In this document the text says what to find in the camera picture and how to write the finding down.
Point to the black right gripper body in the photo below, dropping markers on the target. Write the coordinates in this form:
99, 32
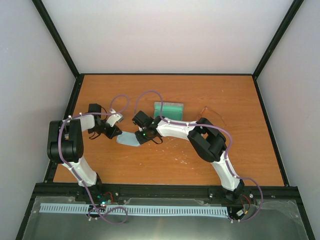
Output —
145, 138

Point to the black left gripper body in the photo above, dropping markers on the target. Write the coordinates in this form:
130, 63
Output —
99, 129

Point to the light blue cleaning cloth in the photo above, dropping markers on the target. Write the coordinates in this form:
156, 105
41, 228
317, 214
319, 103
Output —
128, 139

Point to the grey leather glasses case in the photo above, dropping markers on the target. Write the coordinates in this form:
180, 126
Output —
170, 110

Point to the red thin-frame sunglasses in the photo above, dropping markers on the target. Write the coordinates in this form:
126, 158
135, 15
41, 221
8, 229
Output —
211, 114

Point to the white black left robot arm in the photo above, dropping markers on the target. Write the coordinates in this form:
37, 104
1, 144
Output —
65, 143

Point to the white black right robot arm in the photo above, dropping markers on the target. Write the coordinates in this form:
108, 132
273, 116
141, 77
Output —
206, 139

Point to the metal front plate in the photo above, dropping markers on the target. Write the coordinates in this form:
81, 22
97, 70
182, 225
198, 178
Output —
275, 220

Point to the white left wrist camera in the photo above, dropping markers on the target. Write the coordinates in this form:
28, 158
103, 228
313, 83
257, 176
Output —
114, 117

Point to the black aluminium frame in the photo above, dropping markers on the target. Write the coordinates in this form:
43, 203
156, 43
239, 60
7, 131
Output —
48, 188

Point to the light blue slotted cable duct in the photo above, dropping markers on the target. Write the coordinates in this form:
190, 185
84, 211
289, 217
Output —
139, 210

